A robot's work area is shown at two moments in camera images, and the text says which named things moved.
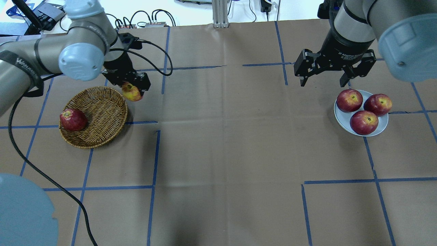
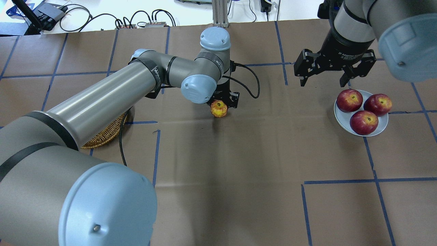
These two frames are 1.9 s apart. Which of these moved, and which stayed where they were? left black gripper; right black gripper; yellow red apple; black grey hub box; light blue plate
Moved: yellow red apple; left black gripper
Stayed: right black gripper; black grey hub box; light blue plate
